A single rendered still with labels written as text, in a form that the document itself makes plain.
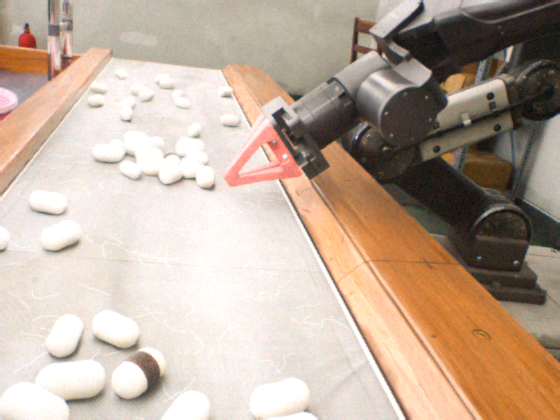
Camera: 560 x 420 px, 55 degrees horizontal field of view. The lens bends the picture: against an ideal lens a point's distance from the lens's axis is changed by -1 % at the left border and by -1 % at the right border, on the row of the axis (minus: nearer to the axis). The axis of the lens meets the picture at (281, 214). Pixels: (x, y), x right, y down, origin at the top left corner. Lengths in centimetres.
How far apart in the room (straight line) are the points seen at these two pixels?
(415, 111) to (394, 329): 21
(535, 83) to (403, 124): 59
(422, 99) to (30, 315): 36
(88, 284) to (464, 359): 27
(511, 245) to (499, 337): 74
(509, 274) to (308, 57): 441
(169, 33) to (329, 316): 483
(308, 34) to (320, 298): 496
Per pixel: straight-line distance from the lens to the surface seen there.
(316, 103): 56
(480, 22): 54
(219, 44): 521
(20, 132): 73
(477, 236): 111
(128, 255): 48
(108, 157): 70
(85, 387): 32
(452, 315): 42
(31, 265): 46
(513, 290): 116
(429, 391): 35
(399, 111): 50
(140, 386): 32
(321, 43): 540
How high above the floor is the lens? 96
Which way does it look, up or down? 22 degrees down
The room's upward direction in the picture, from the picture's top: 9 degrees clockwise
